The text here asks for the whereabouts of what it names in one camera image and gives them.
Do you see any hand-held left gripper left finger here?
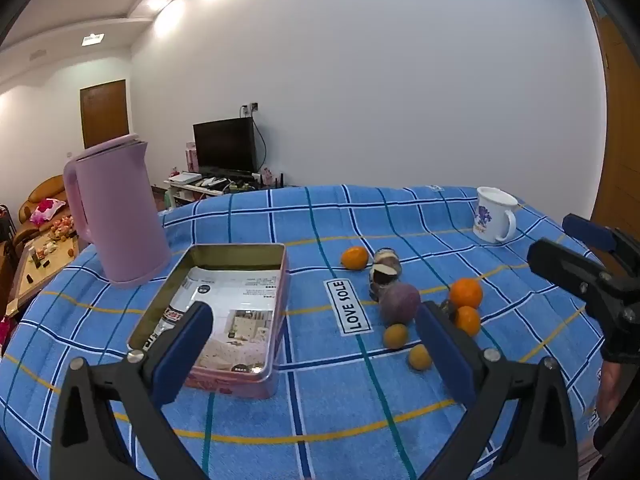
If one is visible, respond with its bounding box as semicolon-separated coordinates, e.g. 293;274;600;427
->
49;301;216;480

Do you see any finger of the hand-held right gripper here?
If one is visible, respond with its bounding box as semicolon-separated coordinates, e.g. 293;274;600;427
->
562;213;640;281
527;238;626;311

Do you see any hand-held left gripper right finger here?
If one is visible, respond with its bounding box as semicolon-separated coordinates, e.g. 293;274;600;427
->
415;301;581;480

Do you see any small yellow-brown longan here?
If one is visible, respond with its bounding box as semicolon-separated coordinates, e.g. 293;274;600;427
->
408;344;433;372
383;323;410;350

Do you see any small orange tangerine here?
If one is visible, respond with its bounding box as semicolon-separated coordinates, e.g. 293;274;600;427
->
454;305;482;337
341;246;370;272

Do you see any large orange tangerine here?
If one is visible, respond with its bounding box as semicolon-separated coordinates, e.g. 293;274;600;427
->
449;277;484;309

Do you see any round purple fruit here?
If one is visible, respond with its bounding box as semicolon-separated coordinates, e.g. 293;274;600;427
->
378;282;422;325

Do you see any pink tin box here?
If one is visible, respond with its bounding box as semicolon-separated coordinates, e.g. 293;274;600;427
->
126;243;291;401

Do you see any person's right hand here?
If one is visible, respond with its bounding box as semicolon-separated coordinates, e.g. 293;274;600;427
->
598;359;623;423

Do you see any white mug with purple print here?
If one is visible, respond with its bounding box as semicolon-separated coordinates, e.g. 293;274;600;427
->
472;186;521;245

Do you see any printed paper leaflet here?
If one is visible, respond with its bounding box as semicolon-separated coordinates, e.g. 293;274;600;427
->
145;266;283;376

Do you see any light wooden door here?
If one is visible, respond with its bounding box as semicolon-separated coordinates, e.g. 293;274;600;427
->
582;0;640;241

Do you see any blue plaid towel cloth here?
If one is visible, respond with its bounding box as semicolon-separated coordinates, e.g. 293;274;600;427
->
0;184;613;480

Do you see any pink electric kettle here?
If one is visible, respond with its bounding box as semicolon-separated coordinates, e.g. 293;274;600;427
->
63;134;172;288

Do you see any white television stand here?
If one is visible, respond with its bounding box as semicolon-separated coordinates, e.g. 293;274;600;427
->
164;172;291;211

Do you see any wooden coffee table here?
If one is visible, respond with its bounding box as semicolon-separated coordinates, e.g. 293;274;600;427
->
5;230;83;318

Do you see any pink floral cushion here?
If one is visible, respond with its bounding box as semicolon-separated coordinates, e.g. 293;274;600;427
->
30;198;67;225

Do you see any black flat television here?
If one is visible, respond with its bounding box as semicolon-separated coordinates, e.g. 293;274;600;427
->
193;117;259;176

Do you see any brown leather sofa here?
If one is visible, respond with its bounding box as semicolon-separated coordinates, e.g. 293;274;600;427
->
12;175;71;251

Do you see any brown wooden door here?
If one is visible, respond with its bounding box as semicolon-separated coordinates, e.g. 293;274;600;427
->
80;80;130;150

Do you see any black power cable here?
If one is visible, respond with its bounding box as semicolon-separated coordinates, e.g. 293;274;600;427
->
252;112;268;173

